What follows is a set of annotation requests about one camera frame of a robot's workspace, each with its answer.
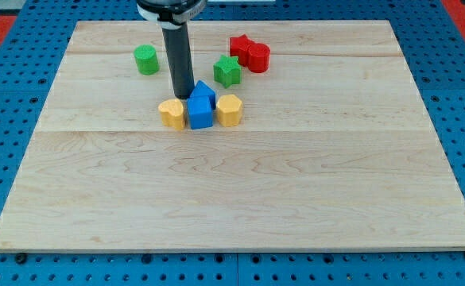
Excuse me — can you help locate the blue cube block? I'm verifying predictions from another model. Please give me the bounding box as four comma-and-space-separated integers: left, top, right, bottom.
187, 97, 213, 129

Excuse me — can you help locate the light wooden board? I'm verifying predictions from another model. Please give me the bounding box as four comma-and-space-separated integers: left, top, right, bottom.
0, 20, 465, 253

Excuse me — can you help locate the yellow hexagon block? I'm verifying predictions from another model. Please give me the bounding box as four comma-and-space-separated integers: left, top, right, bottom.
216, 94, 243, 127

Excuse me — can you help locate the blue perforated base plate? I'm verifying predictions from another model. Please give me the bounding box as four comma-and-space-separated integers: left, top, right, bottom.
0, 1, 465, 285

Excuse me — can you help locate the green cylinder block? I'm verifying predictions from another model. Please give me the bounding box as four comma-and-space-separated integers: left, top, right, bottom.
134, 44, 160, 75

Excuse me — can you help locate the red cylinder block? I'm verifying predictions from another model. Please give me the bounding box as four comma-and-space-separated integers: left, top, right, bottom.
247, 43, 270, 73

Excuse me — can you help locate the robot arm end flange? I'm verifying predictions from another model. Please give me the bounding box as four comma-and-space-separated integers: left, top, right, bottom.
136, 0, 207, 30

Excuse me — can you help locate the blue triangle block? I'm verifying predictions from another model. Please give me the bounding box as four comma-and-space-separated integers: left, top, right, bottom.
190, 80, 216, 110

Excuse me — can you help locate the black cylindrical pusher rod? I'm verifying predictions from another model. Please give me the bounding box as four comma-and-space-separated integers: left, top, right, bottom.
162, 23, 195, 100

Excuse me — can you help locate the red star block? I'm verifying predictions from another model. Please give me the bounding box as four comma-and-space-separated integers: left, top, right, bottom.
229, 34, 255, 67

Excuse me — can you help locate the green star block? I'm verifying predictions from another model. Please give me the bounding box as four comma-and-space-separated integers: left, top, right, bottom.
213, 55, 242, 88

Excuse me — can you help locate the yellow heart block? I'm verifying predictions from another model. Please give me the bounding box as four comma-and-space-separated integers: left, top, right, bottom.
157, 99, 186, 130

